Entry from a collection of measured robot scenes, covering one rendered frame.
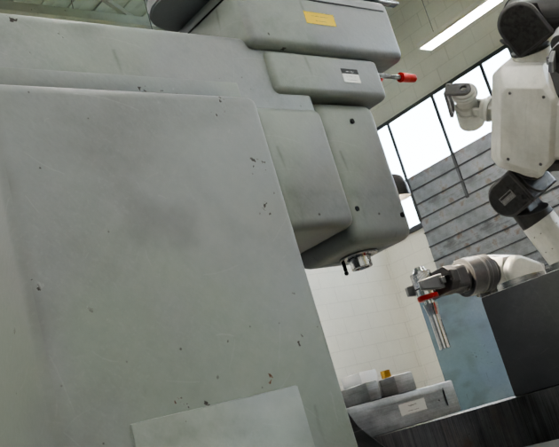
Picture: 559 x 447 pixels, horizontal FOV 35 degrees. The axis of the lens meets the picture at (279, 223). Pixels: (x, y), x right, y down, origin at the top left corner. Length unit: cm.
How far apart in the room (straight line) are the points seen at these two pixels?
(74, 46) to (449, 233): 980
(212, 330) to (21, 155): 37
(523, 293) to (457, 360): 640
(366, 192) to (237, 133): 44
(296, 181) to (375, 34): 51
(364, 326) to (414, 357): 90
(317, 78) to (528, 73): 50
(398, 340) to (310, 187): 995
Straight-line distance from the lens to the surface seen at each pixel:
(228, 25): 185
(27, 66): 151
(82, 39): 159
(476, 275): 201
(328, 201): 174
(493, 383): 794
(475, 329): 796
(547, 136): 209
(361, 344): 1114
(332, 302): 1102
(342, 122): 190
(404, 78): 211
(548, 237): 227
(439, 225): 1124
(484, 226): 1086
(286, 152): 172
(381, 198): 188
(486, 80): 1085
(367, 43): 204
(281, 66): 182
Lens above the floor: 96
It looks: 14 degrees up
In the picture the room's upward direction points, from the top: 16 degrees counter-clockwise
